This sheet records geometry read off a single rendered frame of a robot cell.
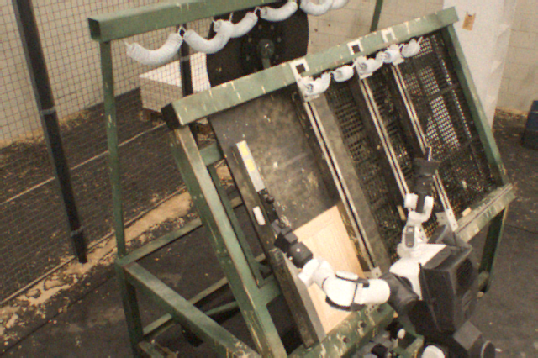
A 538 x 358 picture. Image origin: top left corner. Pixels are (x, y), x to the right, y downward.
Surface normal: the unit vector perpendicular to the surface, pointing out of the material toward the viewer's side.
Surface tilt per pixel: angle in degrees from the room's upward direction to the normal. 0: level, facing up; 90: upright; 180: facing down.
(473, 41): 90
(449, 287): 90
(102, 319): 0
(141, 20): 90
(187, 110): 59
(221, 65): 90
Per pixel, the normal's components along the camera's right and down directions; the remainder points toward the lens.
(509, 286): -0.02, -0.86
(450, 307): -0.69, 0.37
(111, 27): 0.72, 0.34
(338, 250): 0.61, -0.15
